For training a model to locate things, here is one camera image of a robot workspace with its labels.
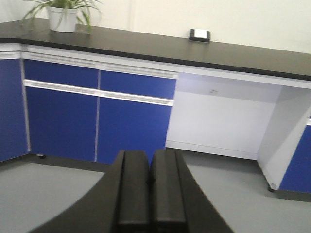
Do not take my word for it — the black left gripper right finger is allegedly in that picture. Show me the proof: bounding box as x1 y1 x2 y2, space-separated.
150 149 187 233

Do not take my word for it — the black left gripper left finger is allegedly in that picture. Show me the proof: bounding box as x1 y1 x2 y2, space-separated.
118 150 150 233

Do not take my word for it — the blue lab cabinet unit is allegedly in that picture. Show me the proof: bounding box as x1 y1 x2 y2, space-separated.
22 47 178 164

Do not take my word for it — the blue right cabinet unit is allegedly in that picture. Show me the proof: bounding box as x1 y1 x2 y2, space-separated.
257 86 311 193

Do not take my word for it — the blue corner cabinet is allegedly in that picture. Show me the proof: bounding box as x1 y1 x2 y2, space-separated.
0 43 30 162

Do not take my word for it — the black countertop socket box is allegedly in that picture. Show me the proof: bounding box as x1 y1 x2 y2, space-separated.
189 29 210 43

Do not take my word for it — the potted green plant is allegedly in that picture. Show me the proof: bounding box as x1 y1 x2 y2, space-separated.
22 0 101 34

